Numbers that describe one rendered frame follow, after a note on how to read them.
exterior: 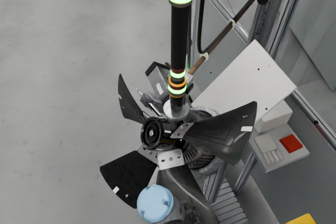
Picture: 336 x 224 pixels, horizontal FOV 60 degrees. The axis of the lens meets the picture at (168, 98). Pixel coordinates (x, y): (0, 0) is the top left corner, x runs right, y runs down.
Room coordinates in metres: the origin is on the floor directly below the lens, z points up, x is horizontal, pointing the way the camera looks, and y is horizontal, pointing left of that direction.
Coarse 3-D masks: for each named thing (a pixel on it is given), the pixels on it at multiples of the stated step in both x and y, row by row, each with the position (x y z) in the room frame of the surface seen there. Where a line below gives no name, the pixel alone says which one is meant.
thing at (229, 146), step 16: (224, 112) 0.55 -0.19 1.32; (240, 112) 0.52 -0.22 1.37; (192, 128) 0.52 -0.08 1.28; (208, 128) 0.49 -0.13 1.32; (224, 128) 0.47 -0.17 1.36; (240, 128) 0.45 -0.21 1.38; (208, 144) 0.42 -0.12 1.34; (224, 144) 0.41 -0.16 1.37; (240, 144) 0.40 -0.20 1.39; (224, 160) 0.36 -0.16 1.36
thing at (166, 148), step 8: (152, 120) 0.58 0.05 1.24; (160, 120) 0.56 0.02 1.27; (168, 120) 0.58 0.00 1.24; (184, 120) 0.60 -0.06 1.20; (144, 128) 0.57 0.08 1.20; (152, 128) 0.55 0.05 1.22; (160, 128) 0.53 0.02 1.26; (168, 128) 0.54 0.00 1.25; (176, 128) 0.55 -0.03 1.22; (144, 136) 0.54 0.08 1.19; (152, 136) 0.53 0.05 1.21; (160, 136) 0.50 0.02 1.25; (168, 136) 0.51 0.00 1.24; (144, 144) 0.51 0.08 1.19; (152, 144) 0.50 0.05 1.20; (160, 144) 0.49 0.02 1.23; (168, 144) 0.50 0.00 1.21; (176, 144) 0.52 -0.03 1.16; (184, 144) 0.51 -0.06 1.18
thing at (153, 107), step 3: (132, 84) 0.91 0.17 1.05; (135, 87) 0.88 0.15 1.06; (138, 90) 0.86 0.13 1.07; (138, 93) 0.84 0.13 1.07; (141, 93) 0.83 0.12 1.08; (150, 102) 0.77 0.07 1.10; (150, 105) 0.75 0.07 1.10; (153, 105) 0.75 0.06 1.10; (150, 108) 0.74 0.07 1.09; (153, 108) 0.73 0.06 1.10; (156, 111) 0.71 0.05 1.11; (156, 114) 0.70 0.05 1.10; (159, 114) 0.69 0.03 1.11
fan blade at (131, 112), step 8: (120, 80) 0.82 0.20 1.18; (120, 88) 0.81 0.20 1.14; (128, 96) 0.74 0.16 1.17; (120, 104) 0.79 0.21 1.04; (128, 104) 0.73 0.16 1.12; (136, 104) 0.68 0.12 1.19; (128, 112) 0.74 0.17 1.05; (136, 112) 0.69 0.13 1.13; (136, 120) 0.70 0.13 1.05; (144, 120) 0.65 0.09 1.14
